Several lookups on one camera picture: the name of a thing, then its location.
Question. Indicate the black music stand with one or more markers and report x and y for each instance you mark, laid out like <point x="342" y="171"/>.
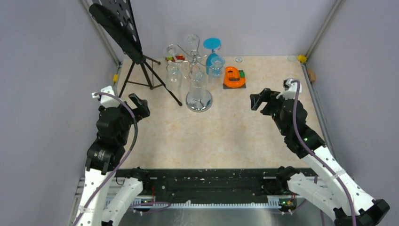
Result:
<point x="116" y="17"/>

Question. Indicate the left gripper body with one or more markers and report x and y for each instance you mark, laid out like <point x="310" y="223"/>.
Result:
<point x="140" y="111"/>

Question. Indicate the red yellow toy car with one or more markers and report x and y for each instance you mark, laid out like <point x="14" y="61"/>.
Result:
<point x="177" y="58"/>

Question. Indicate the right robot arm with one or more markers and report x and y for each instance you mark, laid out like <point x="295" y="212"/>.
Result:
<point x="341" y="199"/>

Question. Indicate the clear ribbed wine glass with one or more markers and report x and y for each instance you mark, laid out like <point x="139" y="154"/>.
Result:
<point x="174" y="76"/>
<point x="197" y="85"/>
<point x="217" y="67"/>

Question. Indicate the orange toy block piece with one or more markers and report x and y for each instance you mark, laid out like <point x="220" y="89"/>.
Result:
<point x="234" y="76"/>

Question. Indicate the chrome wine glass rack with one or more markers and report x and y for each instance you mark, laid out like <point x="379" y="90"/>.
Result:
<point x="190" y="64"/>

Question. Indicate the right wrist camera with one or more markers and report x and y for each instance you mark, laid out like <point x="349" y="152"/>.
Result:
<point x="291" y="88"/>

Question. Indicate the blue wine glass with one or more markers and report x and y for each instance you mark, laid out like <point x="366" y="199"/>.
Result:
<point x="213" y="44"/>

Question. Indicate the yellow corner clip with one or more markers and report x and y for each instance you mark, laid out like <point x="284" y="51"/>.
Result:
<point x="302" y="58"/>

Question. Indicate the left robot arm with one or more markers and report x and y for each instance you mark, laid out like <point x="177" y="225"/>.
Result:
<point x="116" y="136"/>

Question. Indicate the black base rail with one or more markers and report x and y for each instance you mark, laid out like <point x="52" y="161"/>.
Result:
<point x="233" y="187"/>

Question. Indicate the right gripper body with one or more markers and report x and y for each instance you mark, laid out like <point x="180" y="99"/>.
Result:
<point x="274" y="105"/>

